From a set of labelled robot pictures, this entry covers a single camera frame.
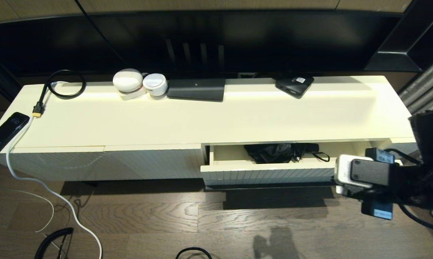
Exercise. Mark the small black glossy device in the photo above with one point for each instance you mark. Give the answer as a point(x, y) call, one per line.
point(293, 86)

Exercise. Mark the large white round device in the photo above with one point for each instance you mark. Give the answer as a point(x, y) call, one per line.
point(127, 80)

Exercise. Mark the black folding umbrella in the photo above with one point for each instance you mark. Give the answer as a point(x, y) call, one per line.
point(270, 153)

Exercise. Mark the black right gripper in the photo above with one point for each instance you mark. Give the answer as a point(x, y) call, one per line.
point(406, 187)

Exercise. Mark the grey curtain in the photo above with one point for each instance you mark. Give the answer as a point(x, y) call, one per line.
point(428, 82)

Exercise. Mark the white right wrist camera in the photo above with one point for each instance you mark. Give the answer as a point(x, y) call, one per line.
point(342, 172)

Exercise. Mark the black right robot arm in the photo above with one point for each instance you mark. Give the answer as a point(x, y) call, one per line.
point(432, 144)

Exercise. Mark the black television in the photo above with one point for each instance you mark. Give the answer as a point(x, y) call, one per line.
point(238, 36)

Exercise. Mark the cream tv cabinet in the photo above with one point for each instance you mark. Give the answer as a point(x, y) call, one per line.
point(130, 122)

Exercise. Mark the white fluted drawer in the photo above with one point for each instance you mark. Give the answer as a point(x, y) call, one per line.
point(256, 174)

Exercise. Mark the black smartphone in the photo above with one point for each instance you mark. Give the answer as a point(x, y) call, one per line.
point(6, 132)

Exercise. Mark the small white round device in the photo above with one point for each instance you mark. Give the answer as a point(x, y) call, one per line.
point(154, 83)

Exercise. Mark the black wall shelf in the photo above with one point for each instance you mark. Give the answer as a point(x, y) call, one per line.
point(424, 36)

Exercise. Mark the white flat device base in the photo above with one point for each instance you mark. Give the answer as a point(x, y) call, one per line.
point(132, 95)

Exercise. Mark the black flat set-top box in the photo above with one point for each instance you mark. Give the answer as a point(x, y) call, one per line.
point(196, 90)

